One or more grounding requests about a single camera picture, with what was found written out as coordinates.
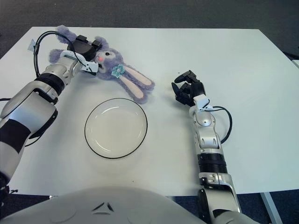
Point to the white plate with black rim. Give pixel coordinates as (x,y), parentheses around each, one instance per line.
(115,130)

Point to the white metal table leg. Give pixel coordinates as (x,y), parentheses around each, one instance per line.
(272,207)

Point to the grey robot torso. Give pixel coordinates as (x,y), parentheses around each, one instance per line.
(105,210)

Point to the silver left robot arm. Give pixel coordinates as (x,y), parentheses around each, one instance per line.
(35,100)

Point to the purple plush bunny doll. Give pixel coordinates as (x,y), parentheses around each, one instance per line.
(112,58)

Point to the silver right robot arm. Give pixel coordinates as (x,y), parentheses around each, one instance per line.
(205,140)

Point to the white side table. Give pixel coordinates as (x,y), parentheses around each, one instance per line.
(296,64)

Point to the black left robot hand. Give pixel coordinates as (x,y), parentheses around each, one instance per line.
(81,47)

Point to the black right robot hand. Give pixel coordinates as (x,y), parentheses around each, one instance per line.
(197,89)

